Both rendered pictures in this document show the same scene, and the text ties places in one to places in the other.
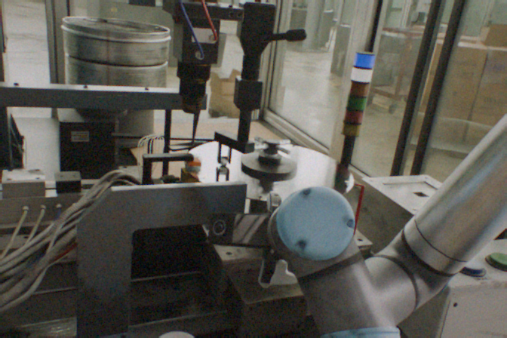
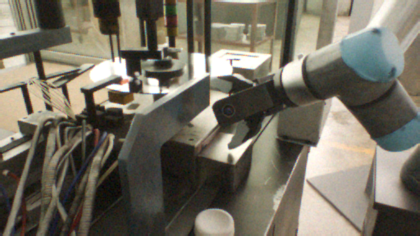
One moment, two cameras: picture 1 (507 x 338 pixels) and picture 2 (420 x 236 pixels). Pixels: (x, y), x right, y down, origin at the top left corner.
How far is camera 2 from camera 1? 0.49 m
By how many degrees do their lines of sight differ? 37
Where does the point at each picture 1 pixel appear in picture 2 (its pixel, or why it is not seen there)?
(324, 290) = (394, 100)
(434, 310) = (315, 112)
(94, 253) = (140, 183)
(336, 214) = (394, 41)
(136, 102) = (11, 48)
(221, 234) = (233, 115)
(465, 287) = not seen: hidden behind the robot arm
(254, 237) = (261, 104)
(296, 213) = (383, 48)
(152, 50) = not seen: outside the picture
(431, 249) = not seen: hidden behind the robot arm
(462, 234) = (409, 38)
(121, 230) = (153, 151)
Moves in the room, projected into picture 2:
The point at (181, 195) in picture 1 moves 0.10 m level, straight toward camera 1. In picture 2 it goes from (182, 98) to (233, 116)
